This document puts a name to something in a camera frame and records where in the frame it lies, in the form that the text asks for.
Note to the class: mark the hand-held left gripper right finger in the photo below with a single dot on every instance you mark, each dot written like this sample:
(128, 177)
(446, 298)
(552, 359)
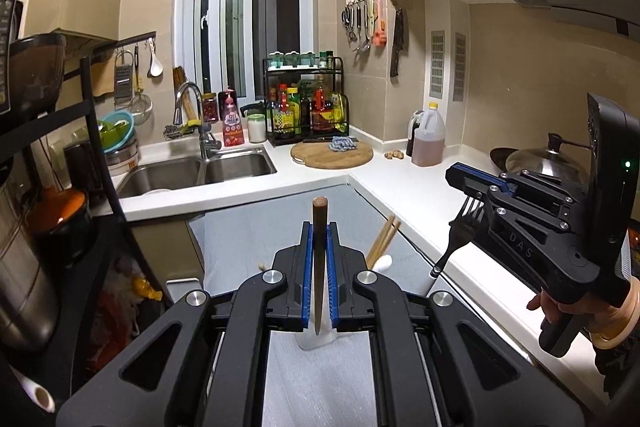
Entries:
(333, 277)

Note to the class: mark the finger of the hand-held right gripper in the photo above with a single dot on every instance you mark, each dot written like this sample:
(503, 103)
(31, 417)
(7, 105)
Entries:
(480, 177)

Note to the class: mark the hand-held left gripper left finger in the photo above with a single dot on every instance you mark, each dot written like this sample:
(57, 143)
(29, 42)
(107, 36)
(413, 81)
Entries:
(308, 277)

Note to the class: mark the clear plastic container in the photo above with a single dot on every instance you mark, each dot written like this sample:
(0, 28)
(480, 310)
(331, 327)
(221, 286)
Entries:
(305, 339)

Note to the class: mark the person's right forearm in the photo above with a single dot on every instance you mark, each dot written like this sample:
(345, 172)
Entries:
(620, 357)

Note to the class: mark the person's right hand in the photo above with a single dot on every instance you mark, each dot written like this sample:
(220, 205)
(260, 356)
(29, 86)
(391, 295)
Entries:
(542, 307)

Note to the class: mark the clear oil jug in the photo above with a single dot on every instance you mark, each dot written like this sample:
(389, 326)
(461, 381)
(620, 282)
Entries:
(427, 147)

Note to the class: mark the grey table cloth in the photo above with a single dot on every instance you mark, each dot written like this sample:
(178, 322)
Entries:
(240, 247)

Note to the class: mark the dark bottle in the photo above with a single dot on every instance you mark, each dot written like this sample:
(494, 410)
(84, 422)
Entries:
(411, 137)

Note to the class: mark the ginger piece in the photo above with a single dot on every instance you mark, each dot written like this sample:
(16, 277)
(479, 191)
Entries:
(394, 155)

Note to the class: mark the beige bangle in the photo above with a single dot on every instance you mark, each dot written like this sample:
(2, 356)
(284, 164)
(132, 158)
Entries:
(617, 327)

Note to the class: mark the round wooden cutting board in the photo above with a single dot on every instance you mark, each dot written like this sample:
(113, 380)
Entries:
(320, 157)

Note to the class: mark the white trash bin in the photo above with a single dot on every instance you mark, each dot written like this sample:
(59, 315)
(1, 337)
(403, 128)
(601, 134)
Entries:
(185, 287)

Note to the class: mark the blue scrubbing cloth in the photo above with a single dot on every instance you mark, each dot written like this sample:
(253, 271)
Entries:
(341, 144)

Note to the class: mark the black spice rack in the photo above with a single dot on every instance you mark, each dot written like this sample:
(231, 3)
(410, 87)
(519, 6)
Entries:
(285, 139)

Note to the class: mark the white jar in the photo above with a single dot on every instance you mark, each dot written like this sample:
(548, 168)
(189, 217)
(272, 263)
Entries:
(256, 129)

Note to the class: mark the yellow plastic bag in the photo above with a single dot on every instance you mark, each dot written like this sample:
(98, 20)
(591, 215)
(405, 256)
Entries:
(145, 289)

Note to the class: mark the group of sauce bottles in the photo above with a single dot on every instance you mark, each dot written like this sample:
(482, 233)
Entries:
(320, 112)

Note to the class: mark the pink detergent bottle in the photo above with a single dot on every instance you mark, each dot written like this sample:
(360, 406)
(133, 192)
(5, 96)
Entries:
(232, 127)

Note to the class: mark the chrome faucet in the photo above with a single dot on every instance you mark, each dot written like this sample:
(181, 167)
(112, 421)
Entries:
(202, 137)

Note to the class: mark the steel sink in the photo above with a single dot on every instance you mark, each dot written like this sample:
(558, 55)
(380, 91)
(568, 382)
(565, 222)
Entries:
(165, 174)

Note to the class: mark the orange hanging peeler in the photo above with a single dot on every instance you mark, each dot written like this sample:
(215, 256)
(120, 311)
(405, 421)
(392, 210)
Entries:
(380, 27)

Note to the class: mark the red jar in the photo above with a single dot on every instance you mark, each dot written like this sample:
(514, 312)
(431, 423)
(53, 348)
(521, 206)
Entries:
(210, 109)

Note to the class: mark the sink caddy with sponges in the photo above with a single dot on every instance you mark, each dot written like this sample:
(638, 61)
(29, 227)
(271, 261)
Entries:
(180, 129)

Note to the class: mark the hanging metal kitchen tools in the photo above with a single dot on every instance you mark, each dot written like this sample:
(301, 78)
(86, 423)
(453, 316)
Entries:
(351, 27)

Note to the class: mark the red plastic bag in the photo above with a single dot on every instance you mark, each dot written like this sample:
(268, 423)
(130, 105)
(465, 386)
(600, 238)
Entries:
(112, 332)

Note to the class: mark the row of spice jars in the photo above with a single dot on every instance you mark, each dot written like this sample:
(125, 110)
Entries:
(292, 61)

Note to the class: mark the bamboo brush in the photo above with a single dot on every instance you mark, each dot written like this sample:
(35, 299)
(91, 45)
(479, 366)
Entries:
(182, 79)

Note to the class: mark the metal strainer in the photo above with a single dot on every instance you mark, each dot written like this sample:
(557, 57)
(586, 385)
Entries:
(141, 107)

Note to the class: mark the stacked plastic colanders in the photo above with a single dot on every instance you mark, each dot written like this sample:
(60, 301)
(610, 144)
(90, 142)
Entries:
(117, 132)

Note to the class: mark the black kettle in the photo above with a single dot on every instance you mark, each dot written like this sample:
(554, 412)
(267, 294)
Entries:
(82, 172)

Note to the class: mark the black pot with orange lid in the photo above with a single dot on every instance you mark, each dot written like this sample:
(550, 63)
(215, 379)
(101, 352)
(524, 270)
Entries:
(65, 212)

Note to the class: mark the white ladle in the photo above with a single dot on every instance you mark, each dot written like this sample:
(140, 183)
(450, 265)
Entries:
(156, 67)

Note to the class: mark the metal grater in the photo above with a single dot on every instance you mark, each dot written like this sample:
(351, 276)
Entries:
(123, 82)

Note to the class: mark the black shelf rack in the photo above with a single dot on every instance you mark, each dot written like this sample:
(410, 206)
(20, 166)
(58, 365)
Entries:
(89, 107)

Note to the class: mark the window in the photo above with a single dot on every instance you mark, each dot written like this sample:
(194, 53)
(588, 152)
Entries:
(235, 7)

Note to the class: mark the steel stock pot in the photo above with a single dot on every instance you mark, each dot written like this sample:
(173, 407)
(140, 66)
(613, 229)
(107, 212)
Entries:
(25, 282)

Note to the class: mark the hanging wooden board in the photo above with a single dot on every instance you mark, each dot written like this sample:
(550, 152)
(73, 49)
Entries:
(102, 79)

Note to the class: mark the white roll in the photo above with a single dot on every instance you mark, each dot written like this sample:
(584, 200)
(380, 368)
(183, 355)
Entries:
(37, 394)

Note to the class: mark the dark brown pot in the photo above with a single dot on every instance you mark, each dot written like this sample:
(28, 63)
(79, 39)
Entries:
(37, 72)

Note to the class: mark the white wall vent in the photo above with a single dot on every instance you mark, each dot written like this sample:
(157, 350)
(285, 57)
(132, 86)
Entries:
(437, 64)
(459, 67)

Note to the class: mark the black hanging rail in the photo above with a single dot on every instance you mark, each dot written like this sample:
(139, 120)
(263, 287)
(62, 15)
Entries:
(125, 41)

